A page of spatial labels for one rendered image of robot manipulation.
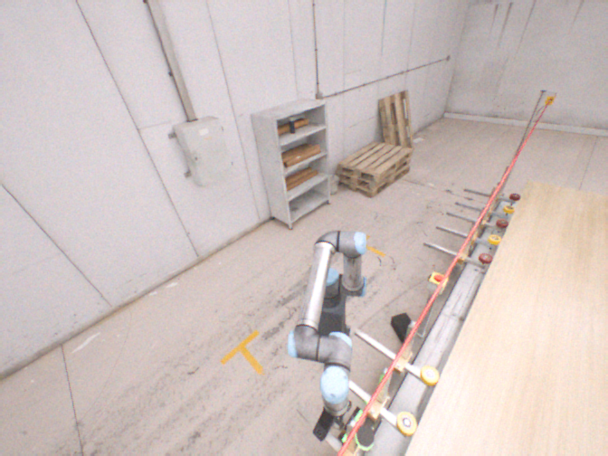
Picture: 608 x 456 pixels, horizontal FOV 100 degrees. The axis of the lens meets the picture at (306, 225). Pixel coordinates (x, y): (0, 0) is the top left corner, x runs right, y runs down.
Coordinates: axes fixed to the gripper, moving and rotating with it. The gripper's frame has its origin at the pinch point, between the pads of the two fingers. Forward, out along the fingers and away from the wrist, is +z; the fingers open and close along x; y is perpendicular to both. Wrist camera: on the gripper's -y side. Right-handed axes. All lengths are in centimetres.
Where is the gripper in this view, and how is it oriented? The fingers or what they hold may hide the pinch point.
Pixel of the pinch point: (333, 423)
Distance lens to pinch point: 129.1
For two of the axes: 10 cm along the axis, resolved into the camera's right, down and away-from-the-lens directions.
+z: 1.0, 7.9, 6.1
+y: 6.6, -5.1, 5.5
